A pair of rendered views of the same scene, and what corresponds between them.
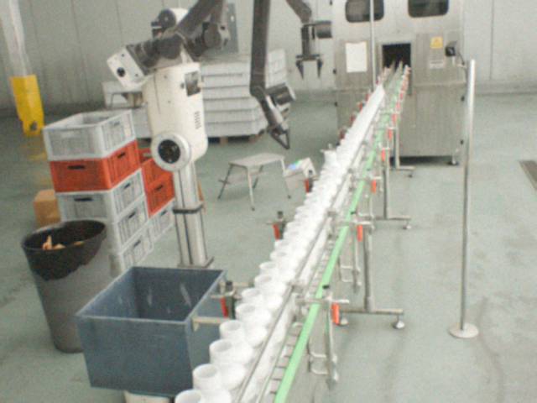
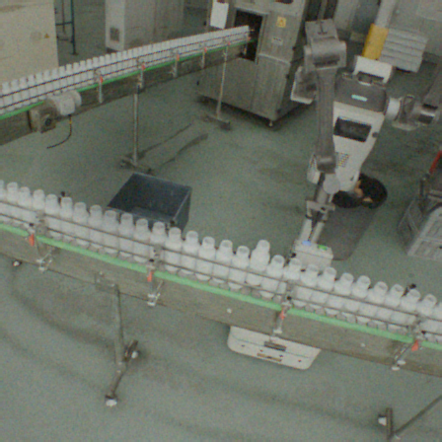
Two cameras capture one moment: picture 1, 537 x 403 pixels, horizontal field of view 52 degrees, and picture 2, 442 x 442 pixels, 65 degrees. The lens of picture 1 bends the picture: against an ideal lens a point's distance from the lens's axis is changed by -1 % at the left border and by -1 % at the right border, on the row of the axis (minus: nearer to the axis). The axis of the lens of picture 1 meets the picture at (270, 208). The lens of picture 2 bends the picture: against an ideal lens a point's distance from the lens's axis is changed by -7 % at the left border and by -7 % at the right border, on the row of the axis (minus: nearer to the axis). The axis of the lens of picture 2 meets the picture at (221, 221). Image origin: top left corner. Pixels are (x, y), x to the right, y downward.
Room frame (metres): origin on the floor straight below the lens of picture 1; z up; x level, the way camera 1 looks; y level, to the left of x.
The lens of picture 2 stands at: (1.50, -1.05, 1.98)
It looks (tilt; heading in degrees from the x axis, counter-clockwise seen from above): 39 degrees down; 80
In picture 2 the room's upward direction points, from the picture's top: 10 degrees clockwise
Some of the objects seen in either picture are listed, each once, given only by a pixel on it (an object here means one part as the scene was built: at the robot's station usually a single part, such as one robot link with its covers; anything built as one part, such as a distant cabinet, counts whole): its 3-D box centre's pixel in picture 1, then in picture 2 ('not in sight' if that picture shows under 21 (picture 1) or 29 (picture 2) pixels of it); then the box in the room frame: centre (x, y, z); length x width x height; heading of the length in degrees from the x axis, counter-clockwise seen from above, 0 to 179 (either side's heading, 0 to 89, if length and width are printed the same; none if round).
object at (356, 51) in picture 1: (356, 56); not in sight; (6.08, -1.05, 1.22); 0.23 x 0.03 x 0.32; 74
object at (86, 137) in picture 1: (91, 133); not in sight; (3.89, 1.20, 1.00); 0.61 x 0.41 x 0.22; 171
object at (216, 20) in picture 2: not in sight; (218, 14); (1.84, 3.83, 1.22); 0.23 x 0.04 x 0.32; 146
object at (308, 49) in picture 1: (309, 49); (440, 178); (2.28, -0.21, 1.51); 0.10 x 0.07 x 0.07; 74
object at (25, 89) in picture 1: (28, 105); not in sight; (10.84, 4.42, 0.55); 0.40 x 0.40 x 1.10; 74
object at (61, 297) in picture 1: (75, 286); (344, 217); (2.85, 1.12, 0.32); 0.45 x 0.45 x 0.64
